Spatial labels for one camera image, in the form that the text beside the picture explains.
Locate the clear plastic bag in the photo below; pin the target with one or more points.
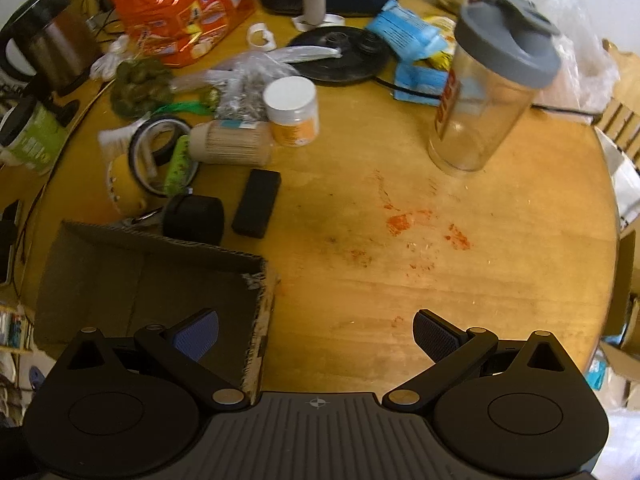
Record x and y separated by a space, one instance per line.
580 45

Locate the brown cardboard box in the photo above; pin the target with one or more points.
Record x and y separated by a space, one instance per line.
150 280

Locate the white band loop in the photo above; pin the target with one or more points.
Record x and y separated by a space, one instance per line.
300 24
260 37

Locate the orange snack bag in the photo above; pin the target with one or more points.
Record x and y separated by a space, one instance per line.
175 5

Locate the white lid jar orange label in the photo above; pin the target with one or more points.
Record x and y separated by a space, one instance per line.
290 110

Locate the clear bag of sunflower seeds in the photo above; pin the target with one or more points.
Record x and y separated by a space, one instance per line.
245 95

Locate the green label jar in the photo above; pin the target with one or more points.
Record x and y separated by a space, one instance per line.
35 140

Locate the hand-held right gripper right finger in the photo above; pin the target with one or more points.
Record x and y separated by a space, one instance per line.
435 335

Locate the wooden desktop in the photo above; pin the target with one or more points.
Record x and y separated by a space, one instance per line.
350 210

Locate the steel electric kettle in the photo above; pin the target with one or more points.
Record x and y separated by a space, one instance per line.
60 45

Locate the green patterned tube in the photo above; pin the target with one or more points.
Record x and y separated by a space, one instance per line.
179 170

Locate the white knotted plastic bag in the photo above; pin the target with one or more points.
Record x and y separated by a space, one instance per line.
107 60

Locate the yellow snack packet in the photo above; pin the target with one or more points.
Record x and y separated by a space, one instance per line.
442 40

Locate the large tape roll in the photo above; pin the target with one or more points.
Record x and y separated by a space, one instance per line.
134 160

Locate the green net bag of chestnuts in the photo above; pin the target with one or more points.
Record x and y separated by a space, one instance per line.
140 85

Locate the yellow plush toy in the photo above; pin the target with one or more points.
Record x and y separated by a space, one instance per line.
125 195

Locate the beige toothpick jar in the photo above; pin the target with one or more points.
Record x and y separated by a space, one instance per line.
230 144

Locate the blue snack packet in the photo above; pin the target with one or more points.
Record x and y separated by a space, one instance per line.
405 30
417 82

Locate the pack of cotton swabs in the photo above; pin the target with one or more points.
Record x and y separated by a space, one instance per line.
112 140

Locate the wooden chair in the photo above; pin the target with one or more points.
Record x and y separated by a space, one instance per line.
620 120

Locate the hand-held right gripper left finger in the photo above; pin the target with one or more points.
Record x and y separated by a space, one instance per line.
197 332

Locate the black cylinder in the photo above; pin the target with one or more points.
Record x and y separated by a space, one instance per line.
195 220

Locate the black rectangular case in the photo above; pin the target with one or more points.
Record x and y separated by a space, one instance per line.
256 202

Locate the clear shaker bottle grey lid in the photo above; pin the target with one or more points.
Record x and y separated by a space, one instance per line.
485 95

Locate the black kettle base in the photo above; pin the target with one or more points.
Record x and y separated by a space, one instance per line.
340 60

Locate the gold foil candy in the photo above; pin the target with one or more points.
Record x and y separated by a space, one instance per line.
212 96

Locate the black power adapter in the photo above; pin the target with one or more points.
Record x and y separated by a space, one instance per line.
109 4

